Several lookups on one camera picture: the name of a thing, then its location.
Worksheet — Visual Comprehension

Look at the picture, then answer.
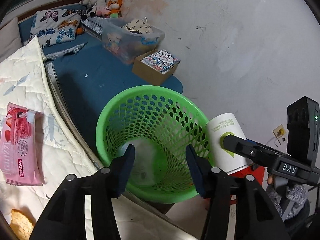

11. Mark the clear plastic storage bin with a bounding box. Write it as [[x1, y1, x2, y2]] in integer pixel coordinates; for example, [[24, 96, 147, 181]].
[[102, 18, 165, 64]]

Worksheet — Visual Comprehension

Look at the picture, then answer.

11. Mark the pink plush toy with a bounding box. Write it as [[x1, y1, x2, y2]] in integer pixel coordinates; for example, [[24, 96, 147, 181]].
[[95, 7, 111, 18]]

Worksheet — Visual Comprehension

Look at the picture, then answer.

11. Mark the cow plush toy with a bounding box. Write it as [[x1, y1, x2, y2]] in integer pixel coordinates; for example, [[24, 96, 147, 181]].
[[79, 0, 107, 20]]

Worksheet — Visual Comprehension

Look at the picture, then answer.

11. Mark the small orange ball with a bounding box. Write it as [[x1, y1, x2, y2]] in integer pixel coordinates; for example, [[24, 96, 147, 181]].
[[76, 28, 84, 35]]

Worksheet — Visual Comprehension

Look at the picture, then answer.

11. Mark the blue sofa mat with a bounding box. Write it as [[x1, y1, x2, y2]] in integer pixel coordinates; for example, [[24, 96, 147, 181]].
[[18, 3, 184, 153]]

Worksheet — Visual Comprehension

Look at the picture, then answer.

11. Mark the beige cushion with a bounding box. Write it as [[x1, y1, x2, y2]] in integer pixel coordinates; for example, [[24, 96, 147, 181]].
[[0, 17, 22, 62]]

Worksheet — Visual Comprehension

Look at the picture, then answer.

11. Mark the grey sock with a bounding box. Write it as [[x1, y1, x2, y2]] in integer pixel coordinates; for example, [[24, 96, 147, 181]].
[[45, 43, 86, 61]]

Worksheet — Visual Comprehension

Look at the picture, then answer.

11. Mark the white paper cup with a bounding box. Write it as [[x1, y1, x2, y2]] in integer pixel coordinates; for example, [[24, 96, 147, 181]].
[[206, 113, 252, 174]]

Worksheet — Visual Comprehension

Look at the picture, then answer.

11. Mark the butterfly pillow right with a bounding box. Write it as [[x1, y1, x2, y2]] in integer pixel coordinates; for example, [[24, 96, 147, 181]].
[[29, 9, 82, 48]]

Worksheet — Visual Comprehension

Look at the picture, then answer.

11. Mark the bread piece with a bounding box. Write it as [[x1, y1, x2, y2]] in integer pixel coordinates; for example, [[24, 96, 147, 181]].
[[10, 209, 35, 240]]

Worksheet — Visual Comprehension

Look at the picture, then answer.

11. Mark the pink wet wipes pack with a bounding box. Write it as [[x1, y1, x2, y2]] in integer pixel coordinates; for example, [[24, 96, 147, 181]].
[[1, 103, 42, 186]]

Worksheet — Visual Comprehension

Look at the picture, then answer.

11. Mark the green plastic mesh basket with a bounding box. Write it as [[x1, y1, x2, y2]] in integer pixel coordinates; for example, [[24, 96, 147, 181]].
[[95, 85, 213, 204]]

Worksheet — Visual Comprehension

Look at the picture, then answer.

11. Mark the orange fox plush toy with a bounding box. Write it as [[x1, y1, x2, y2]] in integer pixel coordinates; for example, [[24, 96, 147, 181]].
[[107, 0, 123, 18]]

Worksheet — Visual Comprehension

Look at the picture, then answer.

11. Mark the cardboard box with books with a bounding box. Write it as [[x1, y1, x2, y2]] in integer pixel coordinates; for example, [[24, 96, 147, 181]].
[[132, 49, 181, 86]]

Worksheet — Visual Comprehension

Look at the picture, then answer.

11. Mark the black camera box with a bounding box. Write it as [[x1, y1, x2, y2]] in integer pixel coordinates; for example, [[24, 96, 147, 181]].
[[287, 96, 319, 166]]

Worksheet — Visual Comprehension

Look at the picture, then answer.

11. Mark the grey knitted sleeve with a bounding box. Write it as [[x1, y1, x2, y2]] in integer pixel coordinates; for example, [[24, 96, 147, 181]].
[[266, 174, 308, 221]]

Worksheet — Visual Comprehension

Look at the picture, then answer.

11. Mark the clear plastic bag packaging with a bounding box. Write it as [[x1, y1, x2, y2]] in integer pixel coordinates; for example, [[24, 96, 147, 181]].
[[116, 137, 159, 186]]

